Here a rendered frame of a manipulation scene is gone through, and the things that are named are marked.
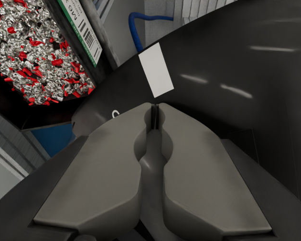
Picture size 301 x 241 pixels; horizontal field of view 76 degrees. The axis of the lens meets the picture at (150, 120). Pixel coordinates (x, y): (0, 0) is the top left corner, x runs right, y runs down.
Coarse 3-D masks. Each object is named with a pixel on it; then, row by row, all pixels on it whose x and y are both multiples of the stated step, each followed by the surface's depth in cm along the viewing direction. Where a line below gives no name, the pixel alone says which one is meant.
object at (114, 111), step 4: (112, 104) 16; (116, 104) 15; (120, 104) 15; (108, 108) 16; (112, 108) 16; (116, 108) 15; (120, 108) 15; (108, 112) 16; (112, 112) 16; (116, 112) 16; (120, 112) 15; (108, 116) 16; (112, 116) 16; (116, 116) 16
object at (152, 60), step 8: (152, 48) 13; (160, 48) 13; (144, 56) 13; (152, 56) 13; (160, 56) 13; (144, 64) 13; (152, 64) 13; (160, 64) 13; (152, 72) 13; (160, 72) 13; (168, 72) 12; (152, 80) 13; (160, 80) 13; (168, 80) 13; (152, 88) 13; (160, 88) 13; (168, 88) 13
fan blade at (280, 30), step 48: (240, 0) 10; (288, 0) 9; (144, 48) 13; (192, 48) 12; (240, 48) 10; (288, 48) 9; (96, 96) 16; (144, 96) 14; (192, 96) 12; (240, 96) 10; (288, 96) 9; (240, 144) 11; (288, 144) 10; (144, 192) 16
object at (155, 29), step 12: (144, 0) 87; (156, 0) 89; (168, 0) 87; (180, 0) 87; (192, 0) 87; (204, 0) 87; (216, 0) 88; (228, 0) 86; (156, 12) 93; (168, 12) 91; (180, 12) 91; (192, 12) 91; (204, 12) 90; (156, 24) 97; (168, 24) 95; (180, 24) 96; (156, 36) 101
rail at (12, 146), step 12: (0, 120) 38; (0, 132) 38; (12, 132) 41; (24, 132) 45; (0, 144) 38; (12, 144) 42; (24, 144) 45; (36, 144) 50; (0, 156) 41; (12, 156) 41; (24, 156) 45; (36, 156) 50; (48, 156) 55; (12, 168) 45; (24, 168) 45; (36, 168) 50
